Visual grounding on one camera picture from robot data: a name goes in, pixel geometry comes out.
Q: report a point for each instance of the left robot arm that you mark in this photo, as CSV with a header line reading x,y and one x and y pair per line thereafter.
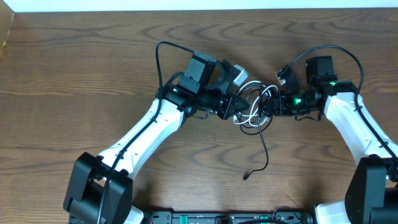
x,y
100,187

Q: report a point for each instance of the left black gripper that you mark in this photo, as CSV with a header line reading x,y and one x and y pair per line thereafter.
x,y
230,104

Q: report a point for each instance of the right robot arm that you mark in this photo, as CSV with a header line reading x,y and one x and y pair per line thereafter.
x,y
367,199

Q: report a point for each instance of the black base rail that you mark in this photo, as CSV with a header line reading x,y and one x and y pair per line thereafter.
x,y
284,215

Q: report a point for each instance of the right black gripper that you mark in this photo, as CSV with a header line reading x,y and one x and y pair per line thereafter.
x,y
279,98

